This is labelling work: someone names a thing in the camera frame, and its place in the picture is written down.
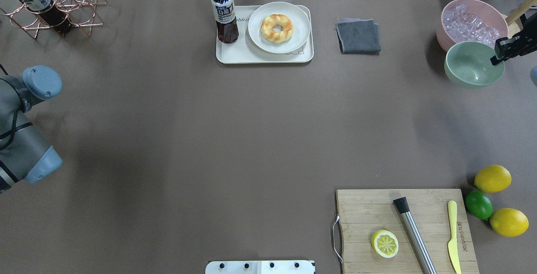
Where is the cream serving tray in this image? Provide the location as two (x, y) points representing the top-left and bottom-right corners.
(216, 1), (314, 64)

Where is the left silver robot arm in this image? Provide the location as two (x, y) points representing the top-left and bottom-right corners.
(0, 65), (62, 192)

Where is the dark tea bottle on tray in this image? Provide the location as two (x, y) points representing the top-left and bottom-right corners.
(211, 0), (239, 44)

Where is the pink bowl of ice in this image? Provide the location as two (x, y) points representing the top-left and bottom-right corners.
(436, 0), (508, 52)

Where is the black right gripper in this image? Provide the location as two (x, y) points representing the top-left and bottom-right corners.
(490, 21), (537, 65)

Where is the wooden cutting board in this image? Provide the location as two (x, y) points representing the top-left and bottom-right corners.
(336, 189), (480, 274)

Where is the yellow lemon right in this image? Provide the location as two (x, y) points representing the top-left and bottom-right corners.
(489, 208), (529, 237)

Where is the copper wire bottle rack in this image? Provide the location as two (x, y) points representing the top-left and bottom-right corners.
(1, 0), (108, 39)

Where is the yellow lemon left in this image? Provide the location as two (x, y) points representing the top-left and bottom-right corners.
(474, 164), (512, 193)

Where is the yellow lemon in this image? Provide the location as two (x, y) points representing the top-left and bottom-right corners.
(489, 208), (529, 237)
(474, 164), (512, 193)

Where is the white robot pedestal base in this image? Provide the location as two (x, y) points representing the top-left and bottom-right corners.
(205, 259), (316, 274)

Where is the glazed donut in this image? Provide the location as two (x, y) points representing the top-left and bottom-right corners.
(260, 14), (294, 43)

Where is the yellow plastic knife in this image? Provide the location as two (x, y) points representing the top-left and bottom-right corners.
(447, 200), (461, 274)

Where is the grey folded cloth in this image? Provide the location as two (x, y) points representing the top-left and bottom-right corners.
(336, 18), (381, 55)

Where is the half lemon slice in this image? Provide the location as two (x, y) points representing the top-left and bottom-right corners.
(371, 230), (399, 258)

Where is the wooden glass stand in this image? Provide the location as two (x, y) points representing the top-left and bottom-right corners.
(503, 0), (537, 39)

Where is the green lime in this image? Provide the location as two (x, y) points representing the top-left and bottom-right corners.
(464, 190), (493, 220)

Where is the white plate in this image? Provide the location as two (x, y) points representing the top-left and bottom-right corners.
(247, 1), (311, 54)

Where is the mint green bowl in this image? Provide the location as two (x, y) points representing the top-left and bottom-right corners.
(444, 42), (505, 89)

